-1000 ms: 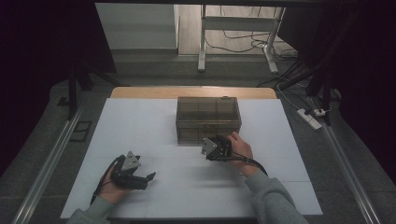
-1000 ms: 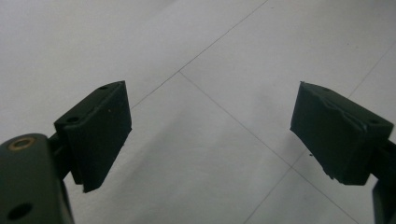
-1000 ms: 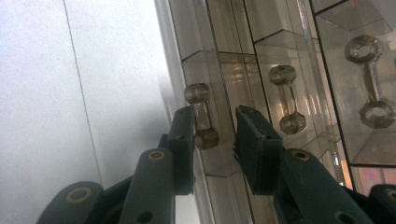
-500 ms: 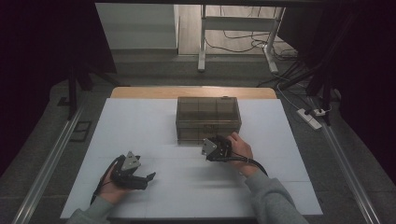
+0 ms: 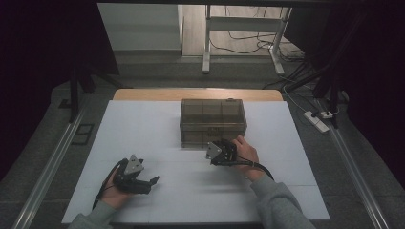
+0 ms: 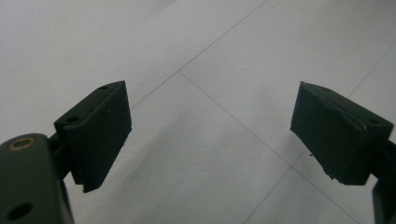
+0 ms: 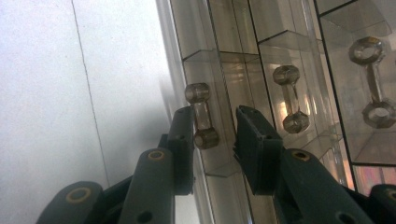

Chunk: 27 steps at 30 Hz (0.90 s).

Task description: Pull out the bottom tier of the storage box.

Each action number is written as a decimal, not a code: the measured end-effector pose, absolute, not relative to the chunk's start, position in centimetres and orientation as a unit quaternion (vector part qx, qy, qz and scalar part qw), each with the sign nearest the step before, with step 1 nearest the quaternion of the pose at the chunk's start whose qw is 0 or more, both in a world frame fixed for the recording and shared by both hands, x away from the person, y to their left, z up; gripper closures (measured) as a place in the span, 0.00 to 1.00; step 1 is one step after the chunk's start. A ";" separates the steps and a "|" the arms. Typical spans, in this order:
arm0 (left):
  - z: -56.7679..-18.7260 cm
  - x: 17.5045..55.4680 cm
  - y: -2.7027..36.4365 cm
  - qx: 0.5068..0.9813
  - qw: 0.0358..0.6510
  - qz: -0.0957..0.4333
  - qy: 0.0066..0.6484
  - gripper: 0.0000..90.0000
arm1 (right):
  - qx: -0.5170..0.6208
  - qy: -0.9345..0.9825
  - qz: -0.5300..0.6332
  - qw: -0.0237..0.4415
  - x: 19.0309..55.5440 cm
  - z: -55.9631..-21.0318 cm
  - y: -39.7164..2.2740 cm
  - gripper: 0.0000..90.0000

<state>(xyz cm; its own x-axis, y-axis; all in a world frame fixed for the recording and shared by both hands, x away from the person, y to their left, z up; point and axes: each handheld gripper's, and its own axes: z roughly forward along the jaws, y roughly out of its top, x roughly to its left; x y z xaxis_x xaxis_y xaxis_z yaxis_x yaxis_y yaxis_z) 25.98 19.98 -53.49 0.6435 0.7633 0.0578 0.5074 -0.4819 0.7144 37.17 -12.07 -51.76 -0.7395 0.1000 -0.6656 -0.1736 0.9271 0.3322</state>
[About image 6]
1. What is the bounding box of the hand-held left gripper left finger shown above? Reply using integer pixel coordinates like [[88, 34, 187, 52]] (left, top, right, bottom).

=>
[[53, 79, 133, 194]]

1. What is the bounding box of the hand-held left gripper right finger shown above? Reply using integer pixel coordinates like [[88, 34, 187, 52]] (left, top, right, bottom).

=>
[[290, 81, 395, 187]]

